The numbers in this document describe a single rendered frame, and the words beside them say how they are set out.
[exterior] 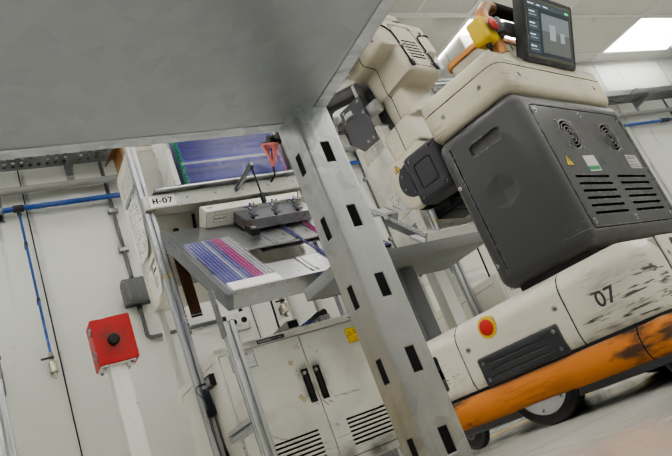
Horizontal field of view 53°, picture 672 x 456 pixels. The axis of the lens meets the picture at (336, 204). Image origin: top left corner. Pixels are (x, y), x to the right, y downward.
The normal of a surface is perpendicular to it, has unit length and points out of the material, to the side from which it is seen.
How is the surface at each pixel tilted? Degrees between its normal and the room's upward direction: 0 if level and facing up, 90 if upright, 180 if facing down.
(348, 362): 90
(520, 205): 90
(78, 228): 90
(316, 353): 90
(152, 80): 180
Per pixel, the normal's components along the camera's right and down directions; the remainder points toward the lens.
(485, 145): -0.73, 0.03
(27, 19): 0.36, 0.87
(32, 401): 0.40, -0.47
